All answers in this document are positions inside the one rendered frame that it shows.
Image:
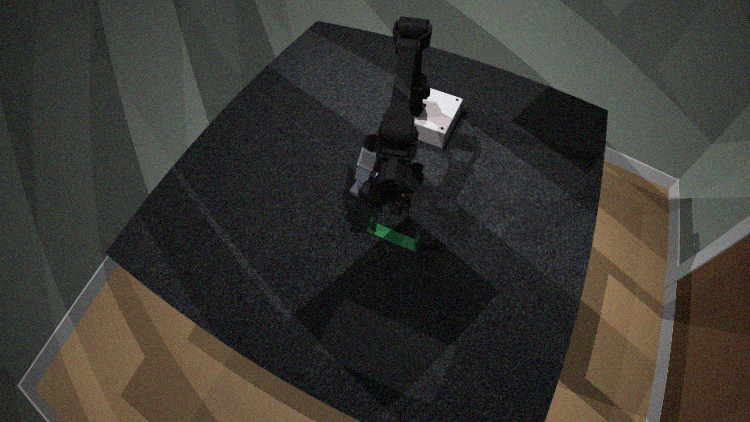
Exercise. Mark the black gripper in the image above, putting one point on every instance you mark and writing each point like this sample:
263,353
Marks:
368,190

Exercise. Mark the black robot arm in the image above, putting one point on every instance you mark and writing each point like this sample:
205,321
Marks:
410,36

